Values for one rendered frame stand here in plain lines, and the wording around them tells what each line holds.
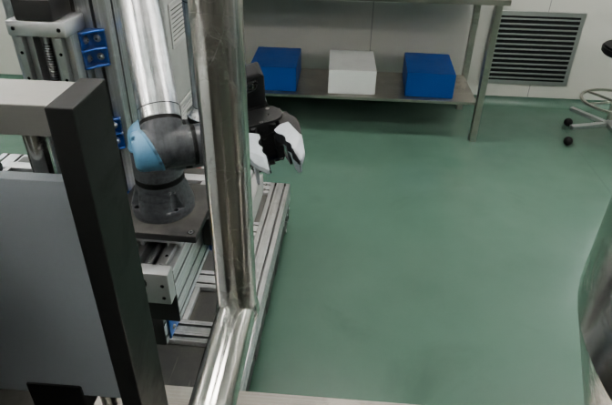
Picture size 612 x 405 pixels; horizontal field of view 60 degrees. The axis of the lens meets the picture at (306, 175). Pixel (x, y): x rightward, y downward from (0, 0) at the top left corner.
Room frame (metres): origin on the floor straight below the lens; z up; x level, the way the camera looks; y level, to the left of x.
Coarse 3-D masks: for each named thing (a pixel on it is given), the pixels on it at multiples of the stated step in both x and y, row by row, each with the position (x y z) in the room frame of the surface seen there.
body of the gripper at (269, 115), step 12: (252, 108) 0.72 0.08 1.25; (264, 108) 0.72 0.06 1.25; (276, 108) 0.71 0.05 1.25; (252, 120) 0.68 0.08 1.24; (264, 120) 0.68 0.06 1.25; (276, 120) 0.68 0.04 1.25; (252, 132) 0.66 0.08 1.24; (264, 132) 0.67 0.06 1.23; (264, 144) 0.68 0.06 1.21; (276, 144) 0.68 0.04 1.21; (276, 156) 0.68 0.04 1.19; (288, 156) 0.69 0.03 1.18; (252, 168) 0.67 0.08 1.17
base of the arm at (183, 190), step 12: (180, 180) 1.05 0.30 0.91; (144, 192) 1.02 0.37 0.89; (156, 192) 1.01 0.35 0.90; (168, 192) 1.02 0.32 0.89; (180, 192) 1.04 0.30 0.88; (192, 192) 1.09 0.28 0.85; (132, 204) 1.04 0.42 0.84; (144, 204) 1.01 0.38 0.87; (156, 204) 1.01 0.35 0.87; (168, 204) 1.01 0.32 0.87; (180, 204) 1.03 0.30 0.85; (192, 204) 1.06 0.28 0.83; (144, 216) 1.00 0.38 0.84; (156, 216) 1.00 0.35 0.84; (168, 216) 1.00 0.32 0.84; (180, 216) 1.02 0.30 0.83
